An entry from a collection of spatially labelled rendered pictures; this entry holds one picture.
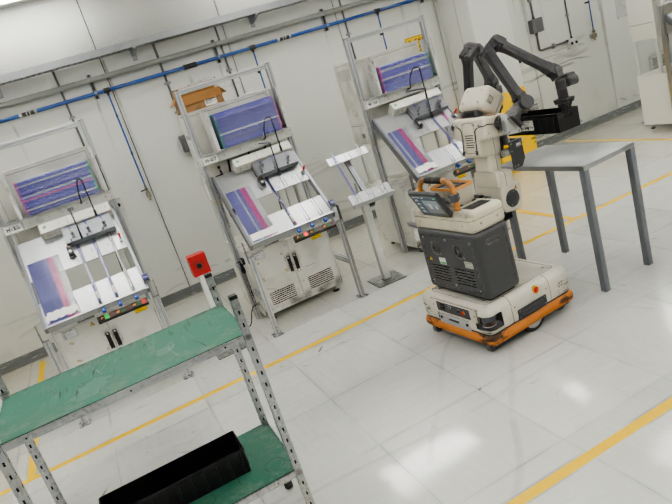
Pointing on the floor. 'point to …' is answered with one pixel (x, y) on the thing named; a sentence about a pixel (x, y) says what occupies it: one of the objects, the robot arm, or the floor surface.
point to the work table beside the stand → (550, 159)
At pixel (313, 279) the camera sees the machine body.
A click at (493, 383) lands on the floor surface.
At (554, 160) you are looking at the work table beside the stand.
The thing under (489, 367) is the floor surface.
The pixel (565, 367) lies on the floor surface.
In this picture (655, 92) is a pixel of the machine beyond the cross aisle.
